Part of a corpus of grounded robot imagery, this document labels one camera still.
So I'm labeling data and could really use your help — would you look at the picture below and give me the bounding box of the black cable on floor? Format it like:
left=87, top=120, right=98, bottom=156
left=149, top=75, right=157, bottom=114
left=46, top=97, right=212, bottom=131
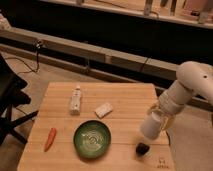
left=3, top=39, right=44, bottom=76

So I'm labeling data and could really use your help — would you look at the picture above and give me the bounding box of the orange carrot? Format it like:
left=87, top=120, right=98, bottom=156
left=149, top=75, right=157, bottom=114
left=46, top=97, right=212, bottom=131
left=44, top=128, right=57, bottom=152

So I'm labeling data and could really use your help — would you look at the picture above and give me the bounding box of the white rectangular block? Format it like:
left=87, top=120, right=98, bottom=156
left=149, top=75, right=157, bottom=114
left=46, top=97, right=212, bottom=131
left=95, top=103, right=113, bottom=118

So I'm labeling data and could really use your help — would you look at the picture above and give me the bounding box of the black office chair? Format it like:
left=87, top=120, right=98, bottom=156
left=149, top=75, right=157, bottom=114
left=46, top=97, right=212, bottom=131
left=0, top=54, right=38, bottom=145

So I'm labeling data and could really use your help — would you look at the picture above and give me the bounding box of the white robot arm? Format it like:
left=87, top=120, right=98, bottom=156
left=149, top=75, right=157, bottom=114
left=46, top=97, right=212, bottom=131
left=158, top=61, right=213, bottom=130

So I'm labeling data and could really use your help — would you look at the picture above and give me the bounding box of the black eraser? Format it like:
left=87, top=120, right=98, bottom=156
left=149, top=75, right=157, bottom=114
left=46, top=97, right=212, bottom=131
left=136, top=143, right=150, bottom=156

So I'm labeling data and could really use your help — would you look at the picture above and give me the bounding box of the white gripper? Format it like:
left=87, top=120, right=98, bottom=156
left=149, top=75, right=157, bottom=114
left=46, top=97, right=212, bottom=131
left=158, top=81, right=194, bottom=130

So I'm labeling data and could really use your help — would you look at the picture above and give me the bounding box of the green ceramic bowl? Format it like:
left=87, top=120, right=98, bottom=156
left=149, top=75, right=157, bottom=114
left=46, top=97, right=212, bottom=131
left=73, top=120, right=111, bottom=159

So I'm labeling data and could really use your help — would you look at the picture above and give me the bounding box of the white glue bottle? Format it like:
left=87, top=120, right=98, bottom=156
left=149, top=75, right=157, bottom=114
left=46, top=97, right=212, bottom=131
left=70, top=86, right=82, bottom=115

